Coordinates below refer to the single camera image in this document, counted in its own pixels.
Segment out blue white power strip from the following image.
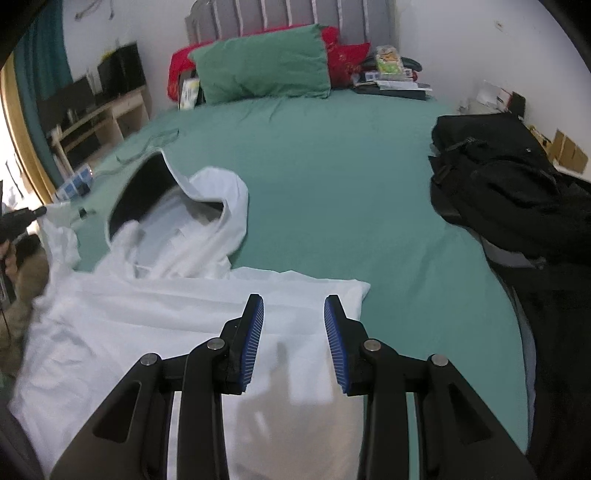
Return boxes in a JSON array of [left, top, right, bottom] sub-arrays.
[[55, 164, 95, 201]]

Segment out grey padded headboard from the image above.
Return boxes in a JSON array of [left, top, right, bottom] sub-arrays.
[[185, 0, 402, 52]]

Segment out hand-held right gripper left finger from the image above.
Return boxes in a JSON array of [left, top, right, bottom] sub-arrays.
[[48, 293, 265, 480]]

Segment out bed with green sheet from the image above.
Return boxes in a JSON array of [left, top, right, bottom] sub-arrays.
[[46, 85, 532, 455]]

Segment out stack of books and papers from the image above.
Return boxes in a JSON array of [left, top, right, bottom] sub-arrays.
[[353, 69, 435, 101]]

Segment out cardboard box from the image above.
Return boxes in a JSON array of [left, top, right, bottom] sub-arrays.
[[551, 129, 589, 174]]

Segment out yellow wooden frame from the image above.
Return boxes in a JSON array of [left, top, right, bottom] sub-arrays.
[[0, 60, 54, 205]]

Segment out white box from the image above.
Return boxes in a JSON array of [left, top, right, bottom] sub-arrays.
[[459, 80, 513, 114]]

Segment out thin dark cable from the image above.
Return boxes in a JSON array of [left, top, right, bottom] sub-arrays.
[[115, 129, 181, 164]]

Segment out teal curtain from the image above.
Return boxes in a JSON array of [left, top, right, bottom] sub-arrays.
[[11, 0, 77, 155]]

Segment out white hoodie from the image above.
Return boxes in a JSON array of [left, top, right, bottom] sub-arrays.
[[7, 150, 372, 480]]

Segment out wooden shelf with black monitors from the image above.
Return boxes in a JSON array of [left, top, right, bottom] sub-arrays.
[[48, 88, 153, 172]]

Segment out green yellow snack packet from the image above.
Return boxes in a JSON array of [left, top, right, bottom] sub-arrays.
[[374, 45, 404, 75]]

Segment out grey garment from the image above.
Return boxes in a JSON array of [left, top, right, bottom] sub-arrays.
[[480, 235, 548, 271]]

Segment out red embroidered pillow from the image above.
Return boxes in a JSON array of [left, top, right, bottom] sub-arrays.
[[167, 26, 372, 102]]

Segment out black monitor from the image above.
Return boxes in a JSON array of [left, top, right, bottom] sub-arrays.
[[97, 42, 148, 95], [37, 76, 95, 134]]

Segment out person's left forearm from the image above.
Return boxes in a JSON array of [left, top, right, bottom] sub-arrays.
[[0, 249, 52, 374]]

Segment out white yellow packet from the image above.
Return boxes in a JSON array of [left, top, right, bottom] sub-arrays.
[[179, 78, 201, 110]]

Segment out green pillow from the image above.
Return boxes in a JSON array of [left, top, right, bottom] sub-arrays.
[[188, 24, 333, 104]]

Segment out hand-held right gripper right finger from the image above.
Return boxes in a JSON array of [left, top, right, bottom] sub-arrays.
[[324, 294, 539, 480]]

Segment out pile of black clothes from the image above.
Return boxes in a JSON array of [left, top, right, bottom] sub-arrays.
[[427, 112, 591, 480]]

